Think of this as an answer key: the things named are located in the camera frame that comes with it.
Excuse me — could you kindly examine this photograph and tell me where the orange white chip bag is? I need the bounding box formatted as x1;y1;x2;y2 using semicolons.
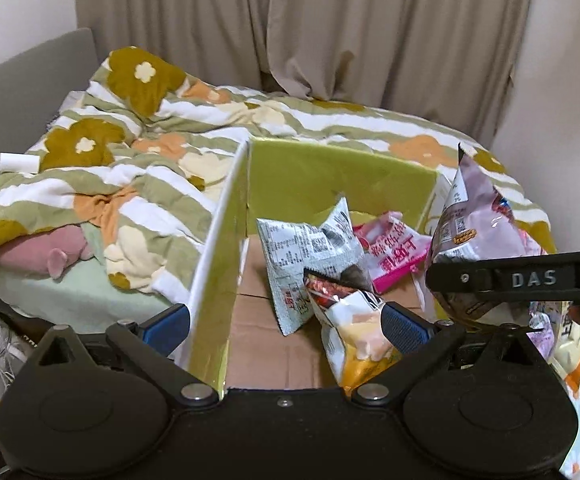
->
303;269;403;396

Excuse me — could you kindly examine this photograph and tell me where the pink white snack bag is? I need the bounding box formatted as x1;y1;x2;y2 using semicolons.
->
353;211;431;294

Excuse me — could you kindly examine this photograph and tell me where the pale pink snack bag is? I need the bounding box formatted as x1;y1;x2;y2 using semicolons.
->
426;150;545;327

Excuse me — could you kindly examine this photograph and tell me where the black white newsprint snack bag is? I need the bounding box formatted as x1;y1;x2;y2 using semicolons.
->
256;197;364;336

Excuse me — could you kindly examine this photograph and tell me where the cream blue-lettered snack bag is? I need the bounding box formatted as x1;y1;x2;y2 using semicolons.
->
528;301;580;400

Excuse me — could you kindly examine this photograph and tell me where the green cardboard box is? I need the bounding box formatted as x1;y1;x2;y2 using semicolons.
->
178;141;450;391

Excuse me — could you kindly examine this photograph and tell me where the floral striped duvet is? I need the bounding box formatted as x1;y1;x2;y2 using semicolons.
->
0;45;559;306

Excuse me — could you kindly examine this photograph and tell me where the pink plush toy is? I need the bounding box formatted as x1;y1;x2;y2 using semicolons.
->
0;224;94;280

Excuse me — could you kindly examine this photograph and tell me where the beige curtain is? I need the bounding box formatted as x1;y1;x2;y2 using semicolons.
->
75;0;531;144

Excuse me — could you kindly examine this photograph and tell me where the grey upholstered headboard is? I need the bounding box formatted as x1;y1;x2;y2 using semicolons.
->
0;28;99;153

